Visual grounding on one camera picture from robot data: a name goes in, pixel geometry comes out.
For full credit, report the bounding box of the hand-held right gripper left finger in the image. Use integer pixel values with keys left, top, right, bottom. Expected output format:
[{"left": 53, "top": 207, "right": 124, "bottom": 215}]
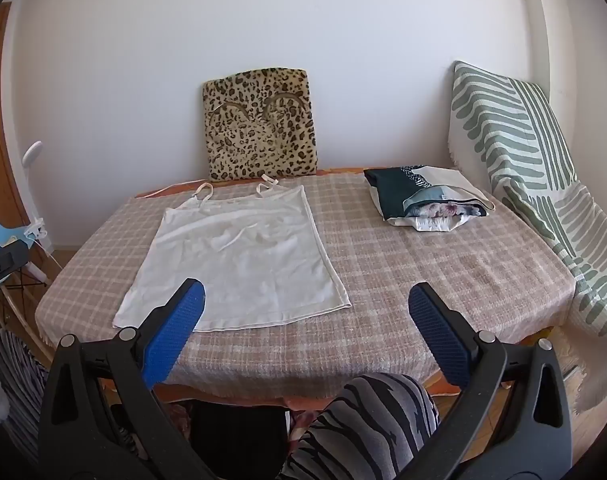
[{"left": 38, "top": 278, "right": 206, "bottom": 467}]

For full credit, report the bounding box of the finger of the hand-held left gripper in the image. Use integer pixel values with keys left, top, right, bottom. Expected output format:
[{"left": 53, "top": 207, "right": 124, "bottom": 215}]
[{"left": 0, "top": 241, "right": 30, "bottom": 292}]

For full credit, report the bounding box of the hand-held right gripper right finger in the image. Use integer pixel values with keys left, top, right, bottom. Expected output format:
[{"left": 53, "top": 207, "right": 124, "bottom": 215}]
[{"left": 408, "top": 282, "right": 575, "bottom": 471}]

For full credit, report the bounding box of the white camisole top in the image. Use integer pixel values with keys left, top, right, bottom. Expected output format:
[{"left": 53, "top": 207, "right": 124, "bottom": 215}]
[{"left": 113, "top": 174, "right": 352, "bottom": 334}]

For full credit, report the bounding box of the beige plaid blanket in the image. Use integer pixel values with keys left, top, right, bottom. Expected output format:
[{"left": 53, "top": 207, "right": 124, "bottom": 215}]
[{"left": 34, "top": 169, "right": 577, "bottom": 402}]

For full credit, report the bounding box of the striped grey cloth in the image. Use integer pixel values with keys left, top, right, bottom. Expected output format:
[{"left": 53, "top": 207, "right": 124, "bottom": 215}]
[{"left": 0, "top": 327, "right": 50, "bottom": 463}]

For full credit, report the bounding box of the white clip lamp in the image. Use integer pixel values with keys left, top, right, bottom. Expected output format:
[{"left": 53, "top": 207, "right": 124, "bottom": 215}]
[{"left": 22, "top": 141, "right": 54, "bottom": 263}]

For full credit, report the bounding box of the person's striped grey pants leg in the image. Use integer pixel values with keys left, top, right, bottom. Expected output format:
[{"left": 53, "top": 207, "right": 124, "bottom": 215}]
[{"left": 280, "top": 372, "right": 442, "bottom": 480}]

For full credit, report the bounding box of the printed tote bag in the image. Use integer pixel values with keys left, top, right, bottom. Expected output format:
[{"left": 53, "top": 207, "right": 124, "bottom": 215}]
[{"left": 363, "top": 165, "right": 497, "bottom": 234}]

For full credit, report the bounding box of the wooden door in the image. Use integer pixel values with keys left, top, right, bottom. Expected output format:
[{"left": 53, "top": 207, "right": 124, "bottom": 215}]
[{"left": 0, "top": 2, "right": 35, "bottom": 233}]

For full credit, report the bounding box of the green striped white throw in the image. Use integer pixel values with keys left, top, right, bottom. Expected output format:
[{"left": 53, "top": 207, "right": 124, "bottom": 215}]
[{"left": 446, "top": 60, "right": 607, "bottom": 417}]

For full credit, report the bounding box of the leopard print cushion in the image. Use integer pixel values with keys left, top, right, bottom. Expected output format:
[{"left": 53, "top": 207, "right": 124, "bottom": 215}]
[{"left": 202, "top": 66, "right": 318, "bottom": 183}]

